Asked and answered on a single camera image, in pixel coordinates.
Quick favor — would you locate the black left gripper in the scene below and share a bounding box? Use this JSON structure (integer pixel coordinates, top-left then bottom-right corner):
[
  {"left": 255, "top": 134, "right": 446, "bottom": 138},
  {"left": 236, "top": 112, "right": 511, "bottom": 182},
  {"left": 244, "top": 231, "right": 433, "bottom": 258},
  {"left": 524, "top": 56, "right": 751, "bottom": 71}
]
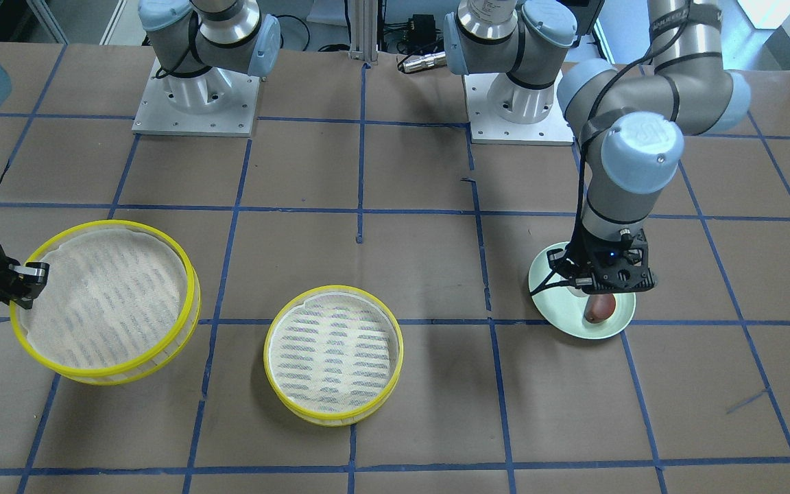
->
[{"left": 547, "top": 227, "right": 656, "bottom": 294}]

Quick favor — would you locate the yellow steamer layer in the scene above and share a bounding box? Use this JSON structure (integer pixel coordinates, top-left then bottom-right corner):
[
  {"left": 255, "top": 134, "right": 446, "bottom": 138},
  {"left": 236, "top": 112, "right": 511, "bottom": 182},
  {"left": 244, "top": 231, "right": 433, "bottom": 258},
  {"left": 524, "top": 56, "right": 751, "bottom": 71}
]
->
[
  {"left": 10, "top": 220, "right": 203, "bottom": 386},
  {"left": 263, "top": 285, "right": 405, "bottom": 427}
]

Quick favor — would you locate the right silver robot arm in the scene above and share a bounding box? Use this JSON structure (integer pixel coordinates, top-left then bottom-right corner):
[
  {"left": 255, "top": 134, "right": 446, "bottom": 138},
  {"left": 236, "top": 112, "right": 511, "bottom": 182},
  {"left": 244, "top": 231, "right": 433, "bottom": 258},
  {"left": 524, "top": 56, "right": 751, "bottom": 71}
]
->
[{"left": 0, "top": 1, "right": 281, "bottom": 309}]

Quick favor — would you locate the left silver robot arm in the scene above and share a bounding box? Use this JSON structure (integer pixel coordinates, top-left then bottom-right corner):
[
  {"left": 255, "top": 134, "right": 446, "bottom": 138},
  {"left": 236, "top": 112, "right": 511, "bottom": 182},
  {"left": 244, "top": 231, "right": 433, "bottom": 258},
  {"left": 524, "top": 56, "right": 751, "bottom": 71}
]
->
[{"left": 442, "top": 1, "right": 750, "bottom": 295}]

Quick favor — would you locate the brown bun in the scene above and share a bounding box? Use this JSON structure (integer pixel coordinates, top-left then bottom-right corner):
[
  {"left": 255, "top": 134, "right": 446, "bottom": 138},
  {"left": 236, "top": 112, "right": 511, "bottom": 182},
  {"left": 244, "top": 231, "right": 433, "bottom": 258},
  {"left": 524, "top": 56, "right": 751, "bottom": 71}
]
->
[{"left": 584, "top": 294, "right": 617, "bottom": 323}]

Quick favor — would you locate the light green plate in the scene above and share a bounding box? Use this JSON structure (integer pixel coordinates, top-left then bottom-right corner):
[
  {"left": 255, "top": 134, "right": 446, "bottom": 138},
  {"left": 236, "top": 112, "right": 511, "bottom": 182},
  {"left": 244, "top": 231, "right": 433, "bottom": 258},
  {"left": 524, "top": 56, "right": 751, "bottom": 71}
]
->
[{"left": 528, "top": 242, "right": 637, "bottom": 341}]

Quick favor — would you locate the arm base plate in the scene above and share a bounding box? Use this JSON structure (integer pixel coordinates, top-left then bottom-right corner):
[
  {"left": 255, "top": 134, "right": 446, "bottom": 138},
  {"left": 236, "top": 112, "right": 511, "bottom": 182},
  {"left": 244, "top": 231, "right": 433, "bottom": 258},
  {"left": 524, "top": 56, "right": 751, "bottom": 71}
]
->
[
  {"left": 463, "top": 72, "right": 574, "bottom": 146},
  {"left": 132, "top": 60, "right": 261, "bottom": 138}
]

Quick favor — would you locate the aluminium frame post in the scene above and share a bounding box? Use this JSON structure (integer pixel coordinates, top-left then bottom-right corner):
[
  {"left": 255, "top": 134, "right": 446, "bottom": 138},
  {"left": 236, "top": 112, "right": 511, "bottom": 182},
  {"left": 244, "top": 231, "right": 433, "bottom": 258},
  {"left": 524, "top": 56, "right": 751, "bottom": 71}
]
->
[{"left": 345, "top": 1, "right": 385, "bottom": 66}]

